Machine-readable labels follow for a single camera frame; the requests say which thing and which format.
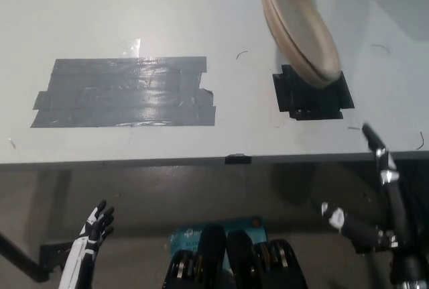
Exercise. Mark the clear tape piece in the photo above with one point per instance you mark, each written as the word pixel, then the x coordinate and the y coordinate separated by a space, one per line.
pixel 131 47

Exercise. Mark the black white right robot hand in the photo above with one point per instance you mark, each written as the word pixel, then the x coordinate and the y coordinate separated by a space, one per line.
pixel 402 222

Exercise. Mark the teal cardboard box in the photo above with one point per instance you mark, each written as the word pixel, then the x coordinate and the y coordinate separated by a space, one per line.
pixel 187 235

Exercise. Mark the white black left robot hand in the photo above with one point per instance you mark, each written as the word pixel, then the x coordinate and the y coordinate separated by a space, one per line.
pixel 78 255

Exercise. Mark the grey duct tape patch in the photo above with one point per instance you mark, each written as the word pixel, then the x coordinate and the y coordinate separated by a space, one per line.
pixel 127 94

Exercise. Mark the black table leg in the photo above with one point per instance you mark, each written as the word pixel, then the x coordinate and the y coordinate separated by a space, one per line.
pixel 23 259

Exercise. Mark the beige paper plate stack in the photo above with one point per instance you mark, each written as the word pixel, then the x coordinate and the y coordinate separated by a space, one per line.
pixel 301 27

